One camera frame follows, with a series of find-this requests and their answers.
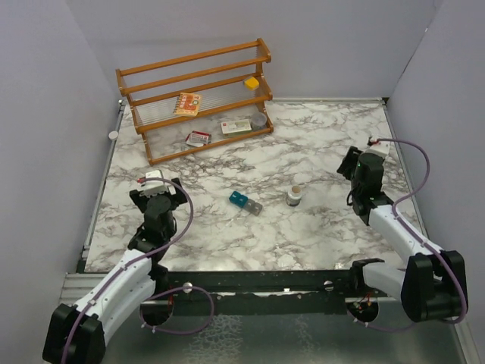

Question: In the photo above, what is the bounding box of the white pill bottle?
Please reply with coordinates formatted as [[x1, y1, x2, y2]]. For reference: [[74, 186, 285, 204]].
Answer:
[[286, 185, 302, 207]]

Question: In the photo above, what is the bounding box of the blue and grey pill organizer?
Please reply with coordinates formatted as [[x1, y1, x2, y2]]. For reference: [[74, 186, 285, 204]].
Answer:
[[229, 191, 262, 216]]

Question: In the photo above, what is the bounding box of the white bottle cap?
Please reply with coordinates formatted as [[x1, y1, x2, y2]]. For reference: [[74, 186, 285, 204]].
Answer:
[[108, 130, 118, 140]]

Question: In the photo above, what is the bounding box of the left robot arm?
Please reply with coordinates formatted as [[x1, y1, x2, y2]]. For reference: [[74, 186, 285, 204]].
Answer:
[[42, 172, 192, 363]]

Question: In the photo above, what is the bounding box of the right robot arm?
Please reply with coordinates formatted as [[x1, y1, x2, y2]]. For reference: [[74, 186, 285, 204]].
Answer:
[[337, 139, 468, 324]]

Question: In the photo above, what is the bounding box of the red white medicine box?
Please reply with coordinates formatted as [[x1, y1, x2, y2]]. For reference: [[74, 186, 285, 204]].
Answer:
[[186, 130, 211, 147]]

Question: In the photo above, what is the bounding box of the clear round plastic jar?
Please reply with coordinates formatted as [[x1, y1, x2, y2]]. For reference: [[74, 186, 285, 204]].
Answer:
[[250, 112, 267, 131]]

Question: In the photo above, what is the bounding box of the wooden three-tier shelf rack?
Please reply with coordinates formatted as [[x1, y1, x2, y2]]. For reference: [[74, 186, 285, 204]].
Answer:
[[116, 38, 274, 165]]

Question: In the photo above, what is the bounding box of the orange spiral notebook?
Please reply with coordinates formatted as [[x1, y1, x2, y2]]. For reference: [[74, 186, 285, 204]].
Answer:
[[174, 93, 202, 117]]

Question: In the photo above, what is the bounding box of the green white medicine box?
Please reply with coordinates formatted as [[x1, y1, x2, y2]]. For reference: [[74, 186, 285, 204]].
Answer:
[[221, 119, 252, 137]]

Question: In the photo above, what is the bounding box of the yellow lidded small jar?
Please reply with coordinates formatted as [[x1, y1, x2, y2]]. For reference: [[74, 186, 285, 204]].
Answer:
[[243, 77, 260, 91]]

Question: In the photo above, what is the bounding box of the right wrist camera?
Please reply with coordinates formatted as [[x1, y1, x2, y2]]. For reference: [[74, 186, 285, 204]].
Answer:
[[365, 136, 390, 159]]

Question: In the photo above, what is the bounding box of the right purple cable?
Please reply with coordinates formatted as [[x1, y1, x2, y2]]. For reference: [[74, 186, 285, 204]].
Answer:
[[371, 138, 470, 333]]

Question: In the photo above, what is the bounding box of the purple cable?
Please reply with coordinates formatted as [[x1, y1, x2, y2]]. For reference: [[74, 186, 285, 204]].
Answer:
[[371, 138, 470, 333], [60, 177, 215, 363]]

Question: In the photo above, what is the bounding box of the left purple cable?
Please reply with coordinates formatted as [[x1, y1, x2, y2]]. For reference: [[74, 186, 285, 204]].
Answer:
[[60, 177, 215, 363]]

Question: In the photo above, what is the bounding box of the aluminium frame rail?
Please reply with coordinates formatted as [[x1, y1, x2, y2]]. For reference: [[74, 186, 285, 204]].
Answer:
[[59, 273, 106, 305]]

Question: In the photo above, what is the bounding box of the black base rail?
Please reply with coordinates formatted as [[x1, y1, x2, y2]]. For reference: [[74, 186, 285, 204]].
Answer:
[[124, 265, 395, 316]]

